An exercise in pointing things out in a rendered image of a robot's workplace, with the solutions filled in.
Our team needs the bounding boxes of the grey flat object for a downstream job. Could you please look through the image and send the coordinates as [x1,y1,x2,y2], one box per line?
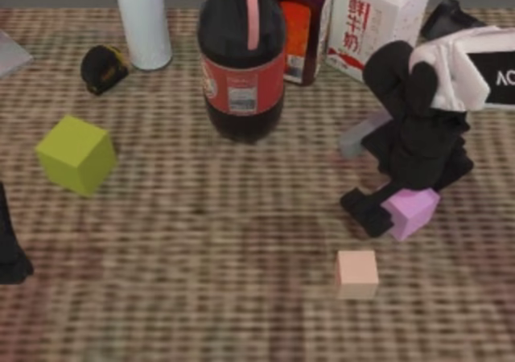
[0,30,35,78]

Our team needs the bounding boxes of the black tape measure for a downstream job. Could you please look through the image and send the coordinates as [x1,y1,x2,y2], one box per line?
[80,44,132,97]

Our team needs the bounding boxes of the peach pink cube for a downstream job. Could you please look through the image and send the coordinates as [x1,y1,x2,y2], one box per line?
[336,250,380,287]

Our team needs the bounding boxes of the lime green cube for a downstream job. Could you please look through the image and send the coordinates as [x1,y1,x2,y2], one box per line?
[34,114,118,198]

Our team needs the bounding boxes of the white milk carton red print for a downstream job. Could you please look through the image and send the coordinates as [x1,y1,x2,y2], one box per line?
[323,0,436,84]

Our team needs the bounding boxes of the purple cube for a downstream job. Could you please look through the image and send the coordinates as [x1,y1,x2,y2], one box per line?
[380,187,441,242]

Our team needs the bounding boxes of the cola bottle with red label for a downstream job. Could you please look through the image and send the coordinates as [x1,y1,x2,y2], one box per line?
[197,0,287,145]

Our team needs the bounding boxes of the dark bottle with orange label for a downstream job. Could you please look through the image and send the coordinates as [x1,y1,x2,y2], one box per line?
[270,0,335,88]

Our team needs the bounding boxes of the white cylindrical tumbler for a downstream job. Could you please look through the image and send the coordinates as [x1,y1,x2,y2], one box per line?
[111,0,175,72]

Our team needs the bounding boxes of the brown woven table mat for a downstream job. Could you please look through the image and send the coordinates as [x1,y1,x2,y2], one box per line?
[0,7,515,362]

